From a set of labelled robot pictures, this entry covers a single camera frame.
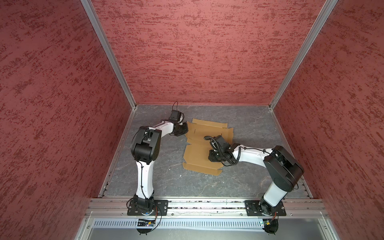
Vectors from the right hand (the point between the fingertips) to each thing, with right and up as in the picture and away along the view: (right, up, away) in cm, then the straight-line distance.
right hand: (209, 161), depth 90 cm
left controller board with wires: (-32, -25, -19) cm, 45 cm away
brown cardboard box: (-8, +3, +4) cm, 10 cm away
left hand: (-14, +17, +13) cm, 26 cm away
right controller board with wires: (+29, -26, -20) cm, 44 cm away
